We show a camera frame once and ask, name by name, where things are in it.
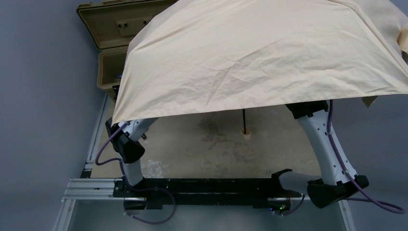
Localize tan hard case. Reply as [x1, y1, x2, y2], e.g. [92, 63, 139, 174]
[76, 0, 175, 101]

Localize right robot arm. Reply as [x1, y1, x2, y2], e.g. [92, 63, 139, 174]
[271, 101, 369, 208]

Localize purple cable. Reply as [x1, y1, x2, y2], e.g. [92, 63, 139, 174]
[274, 99, 406, 218]
[95, 121, 177, 225]

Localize metal can in case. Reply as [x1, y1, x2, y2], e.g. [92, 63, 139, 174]
[114, 73, 122, 80]

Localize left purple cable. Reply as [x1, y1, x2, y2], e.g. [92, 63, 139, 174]
[95, 121, 177, 225]

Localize beige folding umbrella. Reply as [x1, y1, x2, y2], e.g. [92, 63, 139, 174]
[113, 0, 408, 123]

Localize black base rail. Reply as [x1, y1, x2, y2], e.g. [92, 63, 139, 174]
[113, 178, 301, 210]

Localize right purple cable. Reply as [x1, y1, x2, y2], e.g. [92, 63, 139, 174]
[274, 99, 406, 218]

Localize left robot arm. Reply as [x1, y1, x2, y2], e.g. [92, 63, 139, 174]
[105, 118, 158, 186]

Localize aluminium frame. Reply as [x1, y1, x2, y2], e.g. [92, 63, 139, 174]
[52, 94, 128, 231]

